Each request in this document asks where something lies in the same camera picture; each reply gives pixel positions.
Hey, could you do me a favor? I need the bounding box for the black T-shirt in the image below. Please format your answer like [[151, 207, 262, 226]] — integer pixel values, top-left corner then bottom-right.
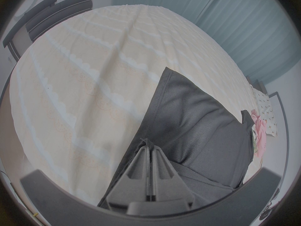
[[97, 67, 255, 208]]

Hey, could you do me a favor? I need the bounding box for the pink garment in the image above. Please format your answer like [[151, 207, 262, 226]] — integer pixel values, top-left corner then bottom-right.
[[250, 110, 267, 158]]

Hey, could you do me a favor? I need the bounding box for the bed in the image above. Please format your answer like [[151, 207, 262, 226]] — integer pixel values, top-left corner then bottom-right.
[[0, 5, 289, 198]]

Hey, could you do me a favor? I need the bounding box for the white printed garment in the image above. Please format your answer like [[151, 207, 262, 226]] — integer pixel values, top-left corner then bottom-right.
[[252, 129, 259, 154]]

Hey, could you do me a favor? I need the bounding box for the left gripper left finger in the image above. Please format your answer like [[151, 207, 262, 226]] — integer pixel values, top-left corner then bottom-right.
[[106, 145, 150, 208]]

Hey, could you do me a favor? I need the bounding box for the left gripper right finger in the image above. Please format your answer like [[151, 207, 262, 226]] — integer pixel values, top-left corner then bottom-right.
[[151, 146, 195, 207]]

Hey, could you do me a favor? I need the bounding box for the grey white bedside table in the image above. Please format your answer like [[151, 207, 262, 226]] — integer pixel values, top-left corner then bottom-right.
[[246, 75, 266, 94]]

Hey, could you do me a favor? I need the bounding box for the white printed pillow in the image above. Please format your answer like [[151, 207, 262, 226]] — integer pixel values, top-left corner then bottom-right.
[[253, 89, 278, 137]]

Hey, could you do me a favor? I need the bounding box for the black chest of drawers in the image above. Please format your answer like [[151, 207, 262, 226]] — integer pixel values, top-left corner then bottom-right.
[[25, 0, 93, 42]]

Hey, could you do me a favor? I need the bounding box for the black dressing table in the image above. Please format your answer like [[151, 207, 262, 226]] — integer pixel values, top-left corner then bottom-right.
[[3, 0, 58, 62]]

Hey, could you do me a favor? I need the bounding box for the blue-green curtain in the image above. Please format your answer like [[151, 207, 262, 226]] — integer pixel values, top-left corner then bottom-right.
[[112, 0, 301, 85]]

